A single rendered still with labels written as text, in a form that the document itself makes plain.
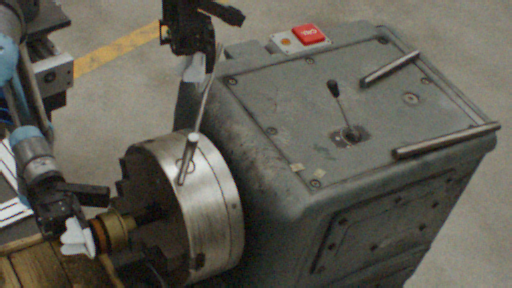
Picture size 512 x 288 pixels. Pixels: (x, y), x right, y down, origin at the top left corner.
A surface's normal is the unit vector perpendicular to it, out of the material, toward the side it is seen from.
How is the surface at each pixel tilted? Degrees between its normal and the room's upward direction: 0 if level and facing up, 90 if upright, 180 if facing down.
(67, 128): 0
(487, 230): 0
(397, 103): 0
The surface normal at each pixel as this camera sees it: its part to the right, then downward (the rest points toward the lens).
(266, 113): 0.13, -0.66
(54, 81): 0.61, 0.65
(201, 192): 0.36, -0.23
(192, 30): 0.50, 0.44
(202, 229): 0.47, 0.18
